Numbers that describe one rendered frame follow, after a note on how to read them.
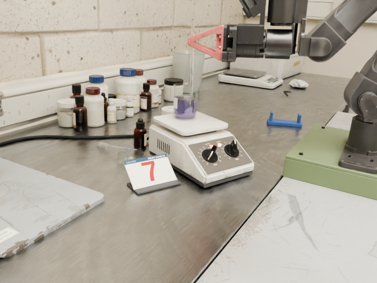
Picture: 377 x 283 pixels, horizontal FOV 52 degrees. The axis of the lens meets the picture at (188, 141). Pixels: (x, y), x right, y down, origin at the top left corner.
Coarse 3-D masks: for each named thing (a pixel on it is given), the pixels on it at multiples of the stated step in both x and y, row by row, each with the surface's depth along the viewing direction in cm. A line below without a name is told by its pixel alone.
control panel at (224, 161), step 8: (232, 136) 79; (192, 144) 73; (200, 144) 74; (208, 144) 75; (216, 144) 76; (224, 144) 76; (192, 152) 72; (200, 152) 72; (216, 152) 74; (224, 152) 75; (240, 152) 76; (200, 160) 71; (224, 160) 73; (232, 160) 74; (240, 160) 75; (248, 160) 76; (208, 168) 70; (216, 168) 71; (224, 168) 72
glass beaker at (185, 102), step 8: (176, 80) 81; (176, 88) 78; (184, 88) 77; (192, 88) 78; (176, 96) 79; (184, 96) 78; (192, 96) 78; (176, 104) 79; (184, 104) 78; (192, 104) 79; (176, 112) 80; (184, 112) 79; (192, 112) 80; (184, 120) 80
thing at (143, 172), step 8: (152, 160) 72; (160, 160) 73; (128, 168) 69; (136, 168) 70; (144, 168) 71; (152, 168) 71; (160, 168) 72; (168, 168) 73; (136, 176) 69; (144, 176) 70; (152, 176) 70; (160, 176) 71; (168, 176) 72; (136, 184) 68
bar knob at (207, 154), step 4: (212, 148) 72; (216, 148) 72; (204, 152) 72; (208, 152) 73; (212, 152) 71; (204, 156) 71; (208, 156) 71; (212, 156) 70; (216, 156) 73; (208, 160) 71; (212, 160) 72; (216, 160) 72
